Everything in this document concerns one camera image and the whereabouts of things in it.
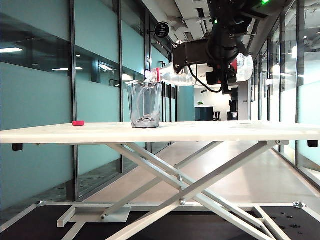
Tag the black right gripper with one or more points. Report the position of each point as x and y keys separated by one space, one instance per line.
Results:
x=222 y=48

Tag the clear red-label water bottle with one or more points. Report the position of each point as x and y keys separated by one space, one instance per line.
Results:
x=181 y=78

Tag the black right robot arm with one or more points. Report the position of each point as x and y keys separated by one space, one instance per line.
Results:
x=225 y=10

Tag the red bottle cap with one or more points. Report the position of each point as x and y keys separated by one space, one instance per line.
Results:
x=78 y=123

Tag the dark wooden bar stool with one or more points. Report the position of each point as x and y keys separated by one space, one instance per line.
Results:
x=217 y=116

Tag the dark teal background counter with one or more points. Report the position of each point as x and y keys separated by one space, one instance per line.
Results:
x=203 y=114

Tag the round black hanging sign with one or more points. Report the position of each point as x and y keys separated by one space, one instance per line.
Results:
x=162 y=30

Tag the transparent grey plastic cup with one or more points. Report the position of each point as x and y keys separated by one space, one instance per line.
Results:
x=140 y=105

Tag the black rubber table foot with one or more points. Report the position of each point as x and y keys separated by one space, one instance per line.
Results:
x=17 y=147
x=312 y=143

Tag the black base board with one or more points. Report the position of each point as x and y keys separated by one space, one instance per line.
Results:
x=175 y=226

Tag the dark right wrist camera box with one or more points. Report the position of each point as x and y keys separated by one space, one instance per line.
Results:
x=190 y=55

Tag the white scissor lift table frame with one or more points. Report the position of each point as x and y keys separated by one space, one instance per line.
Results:
x=190 y=192

